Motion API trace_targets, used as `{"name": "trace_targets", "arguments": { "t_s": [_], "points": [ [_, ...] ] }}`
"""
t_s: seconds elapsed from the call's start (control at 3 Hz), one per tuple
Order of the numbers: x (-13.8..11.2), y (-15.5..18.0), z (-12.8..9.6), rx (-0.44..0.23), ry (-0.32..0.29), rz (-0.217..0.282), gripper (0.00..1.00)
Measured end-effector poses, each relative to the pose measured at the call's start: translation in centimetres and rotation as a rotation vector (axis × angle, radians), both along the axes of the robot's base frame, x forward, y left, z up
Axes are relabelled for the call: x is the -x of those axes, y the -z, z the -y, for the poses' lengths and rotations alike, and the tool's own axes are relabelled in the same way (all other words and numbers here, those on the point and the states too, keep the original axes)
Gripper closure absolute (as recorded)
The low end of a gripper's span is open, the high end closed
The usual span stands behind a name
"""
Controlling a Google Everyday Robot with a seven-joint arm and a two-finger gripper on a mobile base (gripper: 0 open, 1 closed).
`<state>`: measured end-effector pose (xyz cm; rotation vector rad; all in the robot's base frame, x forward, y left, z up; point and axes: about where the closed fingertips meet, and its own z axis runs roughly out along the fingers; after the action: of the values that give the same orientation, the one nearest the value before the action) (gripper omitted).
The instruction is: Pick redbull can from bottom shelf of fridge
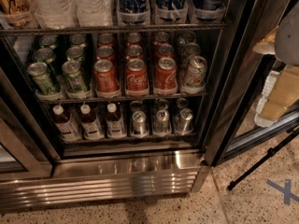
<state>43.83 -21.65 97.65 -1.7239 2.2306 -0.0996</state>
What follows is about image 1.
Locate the red coca cola can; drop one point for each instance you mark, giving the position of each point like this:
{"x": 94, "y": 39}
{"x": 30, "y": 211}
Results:
{"x": 165, "y": 73}
{"x": 136, "y": 75}

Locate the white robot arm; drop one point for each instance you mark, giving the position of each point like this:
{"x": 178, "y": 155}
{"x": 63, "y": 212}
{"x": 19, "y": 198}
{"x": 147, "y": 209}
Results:
{"x": 287, "y": 39}

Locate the green can front left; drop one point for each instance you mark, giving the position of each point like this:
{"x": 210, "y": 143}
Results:
{"x": 43, "y": 77}

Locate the clear water bottle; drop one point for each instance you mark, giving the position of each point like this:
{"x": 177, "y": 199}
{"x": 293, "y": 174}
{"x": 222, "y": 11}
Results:
{"x": 94, "y": 13}

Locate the open glass fridge door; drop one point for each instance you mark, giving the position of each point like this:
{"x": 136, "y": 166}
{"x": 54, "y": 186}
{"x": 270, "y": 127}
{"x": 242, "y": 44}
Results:
{"x": 236, "y": 74}

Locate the white 7up can front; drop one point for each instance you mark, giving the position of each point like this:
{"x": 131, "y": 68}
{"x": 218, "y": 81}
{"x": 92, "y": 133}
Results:
{"x": 195, "y": 72}

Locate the green can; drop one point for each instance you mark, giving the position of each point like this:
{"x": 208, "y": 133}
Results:
{"x": 43, "y": 77}
{"x": 75, "y": 78}

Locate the tea bottle right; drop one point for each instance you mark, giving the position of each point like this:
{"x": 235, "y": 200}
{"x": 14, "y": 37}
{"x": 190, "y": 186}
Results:
{"x": 115, "y": 122}

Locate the tea bottle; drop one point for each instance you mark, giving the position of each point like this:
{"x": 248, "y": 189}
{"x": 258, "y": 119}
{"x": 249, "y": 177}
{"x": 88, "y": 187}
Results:
{"x": 90, "y": 123}
{"x": 66, "y": 124}
{"x": 115, "y": 122}

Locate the silver redbull can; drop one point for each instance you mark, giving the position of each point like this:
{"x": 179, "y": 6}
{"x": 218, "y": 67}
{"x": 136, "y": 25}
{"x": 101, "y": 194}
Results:
{"x": 183, "y": 124}
{"x": 139, "y": 126}
{"x": 162, "y": 126}
{"x": 181, "y": 103}

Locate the black tripod leg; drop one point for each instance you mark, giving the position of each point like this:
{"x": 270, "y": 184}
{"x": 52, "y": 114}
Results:
{"x": 271, "y": 152}

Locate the tea bottle middle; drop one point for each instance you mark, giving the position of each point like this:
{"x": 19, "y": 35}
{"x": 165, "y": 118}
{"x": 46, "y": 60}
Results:
{"x": 90, "y": 123}

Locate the red coca cola can middle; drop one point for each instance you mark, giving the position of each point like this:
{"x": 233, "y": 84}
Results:
{"x": 136, "y": 75}

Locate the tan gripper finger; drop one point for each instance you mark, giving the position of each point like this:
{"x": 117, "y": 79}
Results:
{"x": 280, "y": 92}
{"x": 267, "y": 45}

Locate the tea bottle left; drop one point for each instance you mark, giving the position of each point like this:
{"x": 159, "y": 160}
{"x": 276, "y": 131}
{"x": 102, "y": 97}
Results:
{"x": 66, "y": 124}

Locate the blue tape cross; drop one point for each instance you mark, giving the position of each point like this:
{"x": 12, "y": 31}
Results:
{"x": 286, "y": 190}

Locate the red soda can front left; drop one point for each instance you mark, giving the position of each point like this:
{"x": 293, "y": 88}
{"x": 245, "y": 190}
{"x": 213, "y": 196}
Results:
{"x": 105, "y": 76}

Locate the yellow la croix can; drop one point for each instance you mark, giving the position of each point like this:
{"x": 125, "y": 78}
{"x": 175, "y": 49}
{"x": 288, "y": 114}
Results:
{"x": 16, "y": 13}

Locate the steel fridge base grille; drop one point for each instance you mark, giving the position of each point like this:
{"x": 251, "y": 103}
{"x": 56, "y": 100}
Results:
{"x": 164, "y": 182}

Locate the red coca cola can right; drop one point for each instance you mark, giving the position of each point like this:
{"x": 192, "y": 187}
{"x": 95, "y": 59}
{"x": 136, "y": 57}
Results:
{"x": 165, "y": 73}

